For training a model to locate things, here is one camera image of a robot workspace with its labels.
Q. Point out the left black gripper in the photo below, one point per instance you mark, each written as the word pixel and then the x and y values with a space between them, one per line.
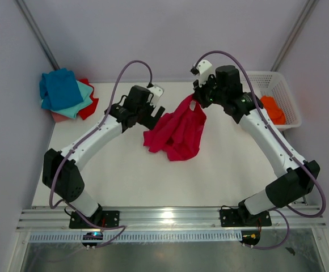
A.
pixel 150 121

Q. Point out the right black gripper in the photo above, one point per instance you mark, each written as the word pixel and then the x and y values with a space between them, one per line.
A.
pixel 198 95

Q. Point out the magenta t shirt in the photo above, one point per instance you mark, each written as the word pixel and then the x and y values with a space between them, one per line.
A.
pixel 179 133

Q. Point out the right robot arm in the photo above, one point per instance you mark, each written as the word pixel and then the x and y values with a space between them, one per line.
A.
pixel 247 111

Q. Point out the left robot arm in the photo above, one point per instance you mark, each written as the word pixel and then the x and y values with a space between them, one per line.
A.
pixel 62 169

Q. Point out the white plastic basket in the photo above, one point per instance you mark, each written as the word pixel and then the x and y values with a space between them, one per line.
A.
pixel 273 84

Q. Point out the red folded t shirt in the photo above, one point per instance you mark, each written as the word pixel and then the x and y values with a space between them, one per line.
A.
pixel 90 109

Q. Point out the orange t shirt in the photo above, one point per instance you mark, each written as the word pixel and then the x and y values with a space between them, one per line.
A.
pixel 275 113

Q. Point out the pink folded t shirt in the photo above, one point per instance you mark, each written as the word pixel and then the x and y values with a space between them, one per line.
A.
pixel 58 117

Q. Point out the blue folded t shirt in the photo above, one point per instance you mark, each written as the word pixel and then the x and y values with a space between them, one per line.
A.
pixel 59 90

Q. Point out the left black controller board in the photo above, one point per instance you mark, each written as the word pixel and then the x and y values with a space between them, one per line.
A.
pixel 92 239

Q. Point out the black controller board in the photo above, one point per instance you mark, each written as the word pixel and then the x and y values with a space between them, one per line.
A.
pixel 250 238
pixel 92 239

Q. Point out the right black controller board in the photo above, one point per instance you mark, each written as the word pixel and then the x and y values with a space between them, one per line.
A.
pixel 250 238

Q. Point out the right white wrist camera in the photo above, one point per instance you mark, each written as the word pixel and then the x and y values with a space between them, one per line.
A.
pixel 202 71

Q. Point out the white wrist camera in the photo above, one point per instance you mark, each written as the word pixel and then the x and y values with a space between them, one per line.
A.
pixel 155 94
pixel 202 71

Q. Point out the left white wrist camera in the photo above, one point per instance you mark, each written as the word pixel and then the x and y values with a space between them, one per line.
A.
pixel 155 94

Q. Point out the right side aluminium rail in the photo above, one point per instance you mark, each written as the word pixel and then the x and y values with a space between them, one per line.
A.
pixel 296 177

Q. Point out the aluminium rail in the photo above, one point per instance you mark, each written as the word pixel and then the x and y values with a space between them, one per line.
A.
pixel 296 177
pixel 159 218

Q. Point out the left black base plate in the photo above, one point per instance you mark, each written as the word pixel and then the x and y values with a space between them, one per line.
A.
pixel 105 219

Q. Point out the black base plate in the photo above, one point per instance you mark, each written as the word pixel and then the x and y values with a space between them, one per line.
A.
pixel 105 219
pixel 229 218

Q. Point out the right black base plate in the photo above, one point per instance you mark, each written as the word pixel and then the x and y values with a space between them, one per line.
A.
pixel 229 218

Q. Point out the slotted grey cable duct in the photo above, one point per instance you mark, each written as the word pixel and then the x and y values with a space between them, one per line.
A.
pixel 140 237

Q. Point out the right corner aluminium post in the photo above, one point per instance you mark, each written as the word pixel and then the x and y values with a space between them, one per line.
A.
pixel 294 33

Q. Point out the corner aluminium post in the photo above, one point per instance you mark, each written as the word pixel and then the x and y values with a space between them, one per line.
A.
pixel 35 29
pixel 294 33

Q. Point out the left corner aluminium post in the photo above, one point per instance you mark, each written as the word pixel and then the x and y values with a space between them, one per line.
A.
pixel 35 29

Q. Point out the aluminium front rail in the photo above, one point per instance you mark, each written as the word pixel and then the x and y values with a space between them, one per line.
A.
pixel 159 218

